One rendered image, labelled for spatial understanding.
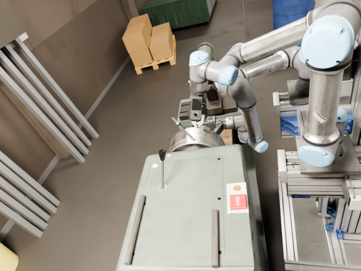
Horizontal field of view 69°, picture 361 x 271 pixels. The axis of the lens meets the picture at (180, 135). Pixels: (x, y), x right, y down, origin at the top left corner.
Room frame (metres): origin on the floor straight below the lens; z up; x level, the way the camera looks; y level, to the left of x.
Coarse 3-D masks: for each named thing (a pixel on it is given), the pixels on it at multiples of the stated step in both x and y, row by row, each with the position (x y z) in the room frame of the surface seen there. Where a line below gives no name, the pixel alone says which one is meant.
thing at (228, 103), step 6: (222, 96) 1.67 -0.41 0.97; (228, 96) 1.64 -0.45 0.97; (186, 102) 1.77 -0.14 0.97; (222, 102) 1.60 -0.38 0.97; (228, 102) 1.57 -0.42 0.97; (234, 102) 1.54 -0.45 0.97; (180, 108) 1.72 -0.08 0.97; (186, 108) 1.69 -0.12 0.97; (222, 108) 1.53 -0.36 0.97; (228, 108) 1.50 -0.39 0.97; (234, 108) 1.49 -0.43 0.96; (180, 114) 1.64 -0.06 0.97; (186, 114) 1.62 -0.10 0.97; (216, 114) 1.53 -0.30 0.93; (180, 120) 1.62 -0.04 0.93
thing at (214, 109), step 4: (220, 92) 1.65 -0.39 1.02; (220, 96) 1.61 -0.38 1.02; (220, 100) 1.56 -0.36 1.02; (208, 104) 1.56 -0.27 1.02; (212, 104) 1.55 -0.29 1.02; (216, 104) 1.53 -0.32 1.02; (220, 104) 1.51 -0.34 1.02; (208, 108) 1.52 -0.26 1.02; (212, 108) 1.50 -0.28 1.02; (216, 108) 1.49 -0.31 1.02; (220, 108) 1.48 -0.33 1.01; (208, 112) 1.51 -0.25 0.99; (212, 112) 1.50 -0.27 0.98; (216, 112) 1.49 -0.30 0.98; (220, 112) 1.48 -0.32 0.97
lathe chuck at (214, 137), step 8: (192, 128) 1.10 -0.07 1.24; (200, 128) 1.08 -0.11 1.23; (176, 136) 1.11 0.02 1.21; (184, 136) 1.06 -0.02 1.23; (192, 136) 1.03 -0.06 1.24; (200, 136) 1.02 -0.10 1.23; (208, 136) 1.02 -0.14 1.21; (216, 136) 1.04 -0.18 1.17; (216, 144) 0.98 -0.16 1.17; (224, 144) 1.04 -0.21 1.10
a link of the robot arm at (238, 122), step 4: (236, 116) 1.21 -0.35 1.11; (240, 116) 1.20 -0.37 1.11; (236, 120) 1.18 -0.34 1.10; (240, 120) 1.17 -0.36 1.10; (236, 124) 1.17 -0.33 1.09; (240, 124) 1.16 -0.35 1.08; (244, 124) 1.16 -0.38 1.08; (236, 128) 1.18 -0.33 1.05; (240, 128) 1.17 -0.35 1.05; (244, 128) 1.16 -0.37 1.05
